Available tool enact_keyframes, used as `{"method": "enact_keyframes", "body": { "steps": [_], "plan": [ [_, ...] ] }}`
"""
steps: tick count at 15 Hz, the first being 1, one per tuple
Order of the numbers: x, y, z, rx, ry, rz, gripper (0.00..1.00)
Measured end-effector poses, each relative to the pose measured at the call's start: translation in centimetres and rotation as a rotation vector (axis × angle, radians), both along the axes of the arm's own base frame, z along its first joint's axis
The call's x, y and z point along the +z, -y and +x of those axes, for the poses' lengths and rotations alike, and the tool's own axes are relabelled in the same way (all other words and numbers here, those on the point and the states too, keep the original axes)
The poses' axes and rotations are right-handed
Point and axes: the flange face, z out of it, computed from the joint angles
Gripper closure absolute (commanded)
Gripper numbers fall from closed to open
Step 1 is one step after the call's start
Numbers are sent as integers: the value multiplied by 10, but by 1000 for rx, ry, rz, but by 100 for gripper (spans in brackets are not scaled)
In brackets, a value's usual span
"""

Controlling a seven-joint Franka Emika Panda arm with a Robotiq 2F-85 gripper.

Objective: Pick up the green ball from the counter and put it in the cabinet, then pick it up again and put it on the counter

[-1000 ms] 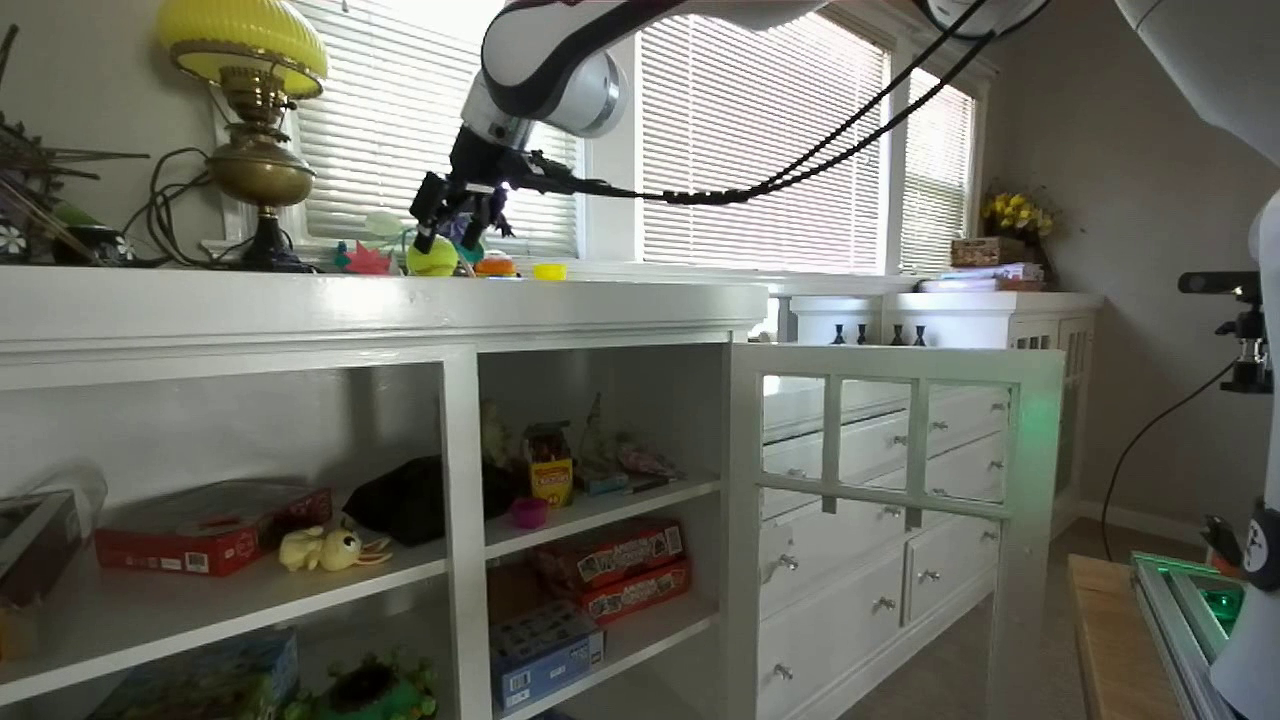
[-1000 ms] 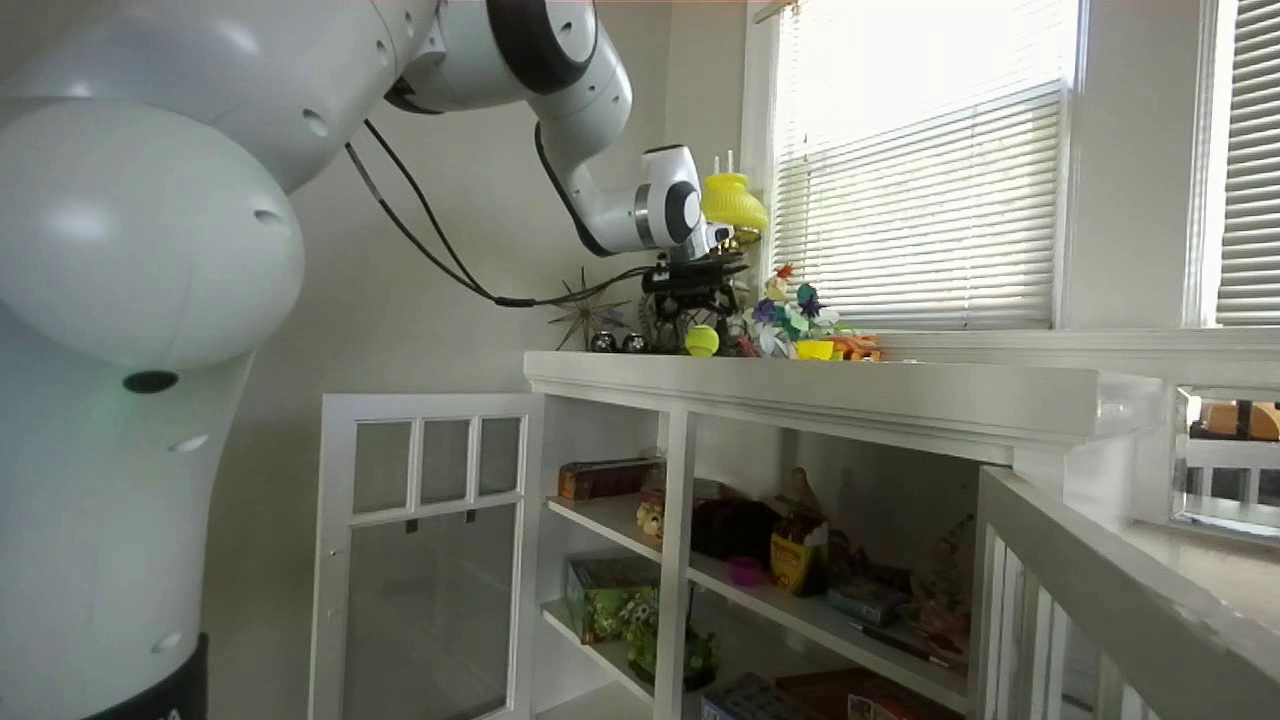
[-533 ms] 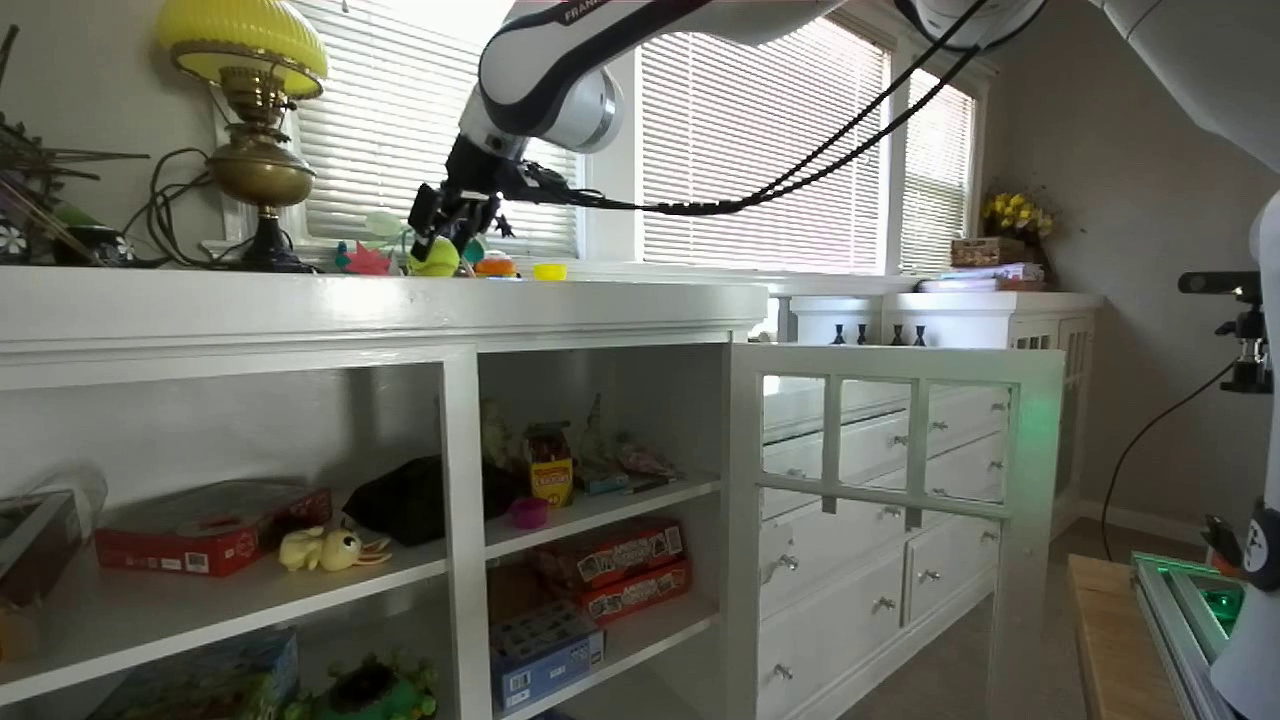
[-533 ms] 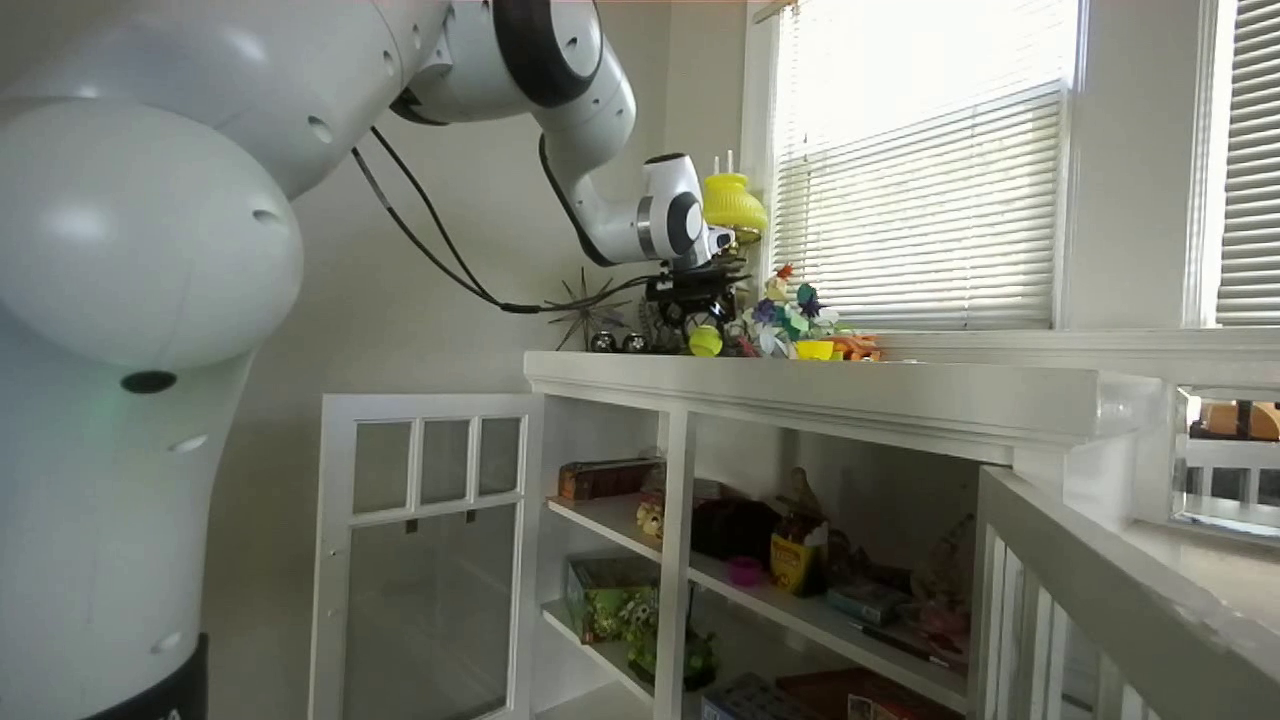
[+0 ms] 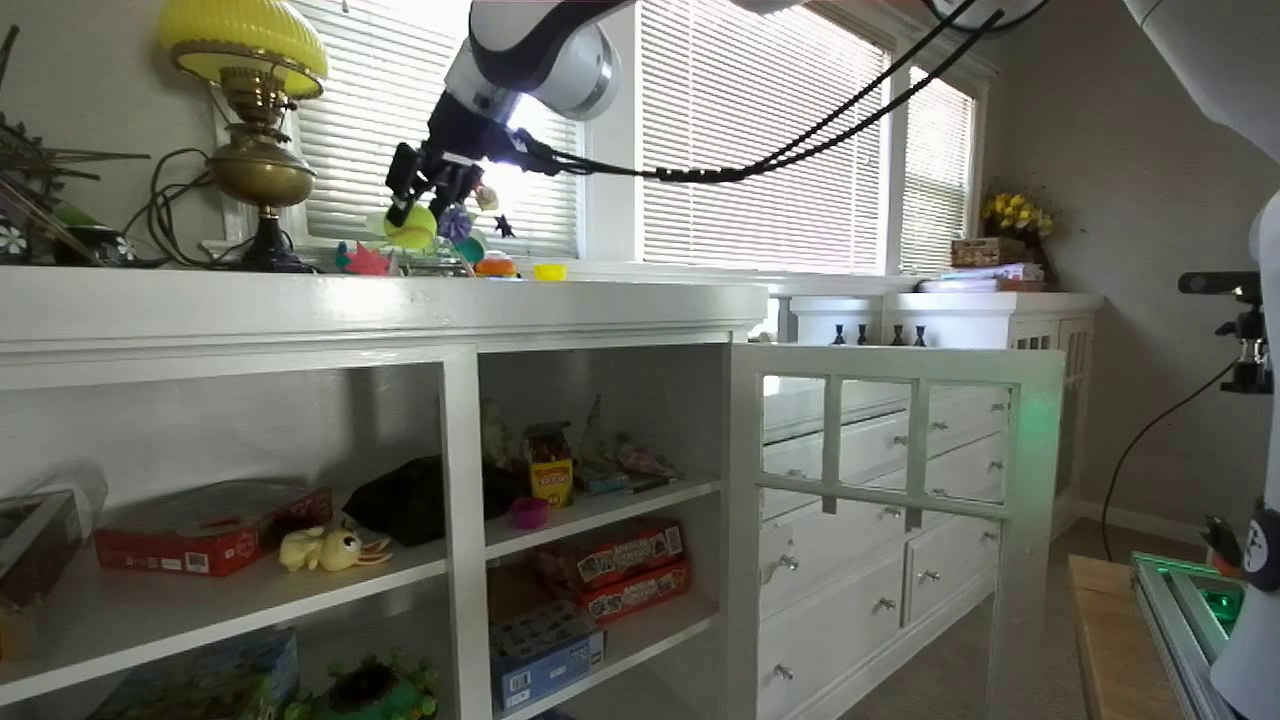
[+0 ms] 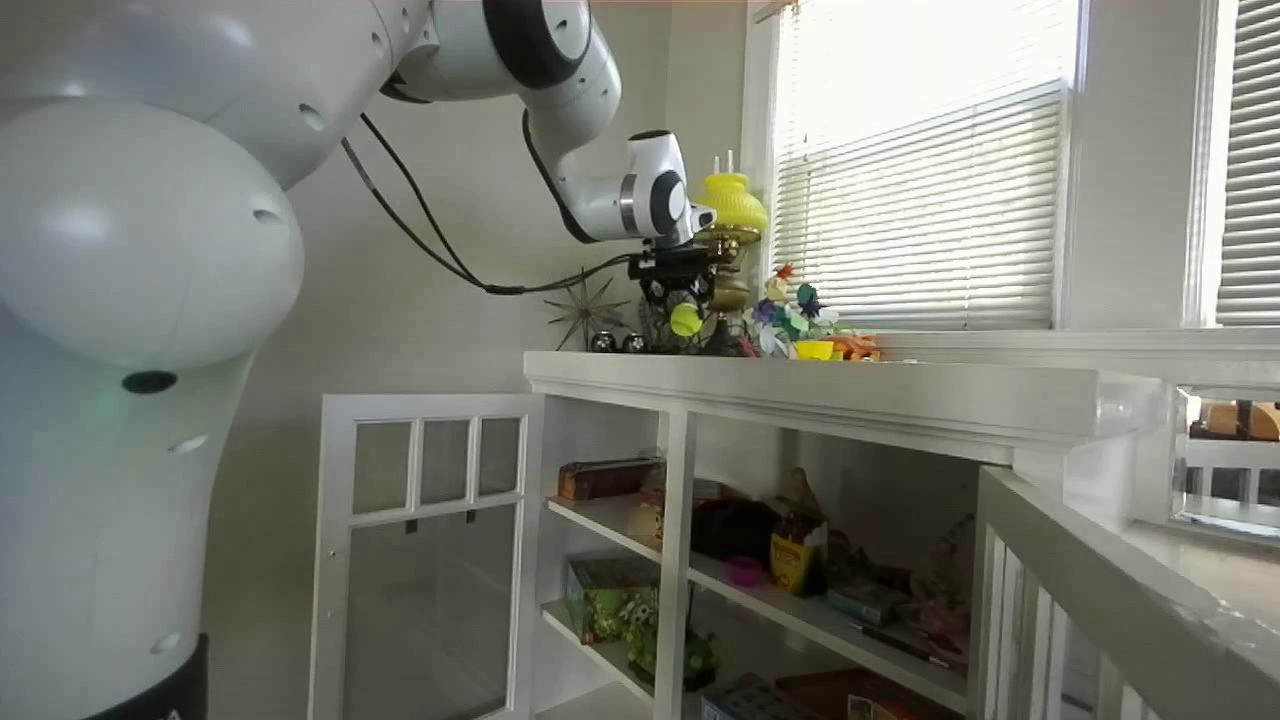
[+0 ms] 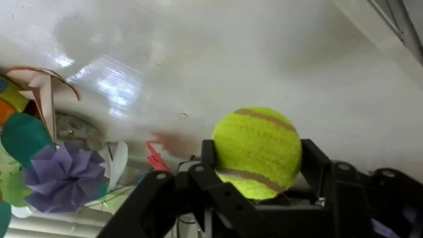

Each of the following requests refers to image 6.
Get white glass-pane cabinet door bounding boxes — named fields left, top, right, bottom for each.
left=976, top=464, right=1280, bottom=720
left=303, top=389, right=544, bottom=720

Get black pouch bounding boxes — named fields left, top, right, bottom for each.
left=686, top=497, right=782, bottom=566

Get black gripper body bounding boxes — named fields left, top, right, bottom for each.
left=623, top=242, right=734, bottom=305

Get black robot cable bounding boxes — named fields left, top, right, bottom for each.
left=336, top=109, right=646, bottom=299

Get white window blind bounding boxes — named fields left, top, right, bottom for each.
left=769, top=0, right=1081, bottom=333
left=1212, top=0, right=1280, bottom=328

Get flat red game box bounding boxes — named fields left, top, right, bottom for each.
left=552, top=458, right=669, bottom=510

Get colourful toys on shelf top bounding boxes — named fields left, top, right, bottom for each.
left=742, top=261, right=833, bottom=366

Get spiky air plant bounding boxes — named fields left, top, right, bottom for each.
left=539, top=270, right=638, bottom=355

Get red board game box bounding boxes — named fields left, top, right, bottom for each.
left=780, top=666, right=967, bottom=720

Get dark round ornament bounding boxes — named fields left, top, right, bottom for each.
left=636, top=292, right=675, bottom=355

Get long white shelf cabinet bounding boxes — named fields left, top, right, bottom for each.
left=519, top=346, right=1168, bottom=720

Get yellow plush toy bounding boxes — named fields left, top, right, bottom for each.
left=633, top=493, right=669, bottom=543

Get green plush toy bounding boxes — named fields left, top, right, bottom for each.
left=562, top=552, right=719, bottom=693

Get orange toy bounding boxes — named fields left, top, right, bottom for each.
left=834, top=328, right=889, bottom=369

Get brass lamp with yellow shade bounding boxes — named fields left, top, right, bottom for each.
left=682, top=150, right=776, bottom=360

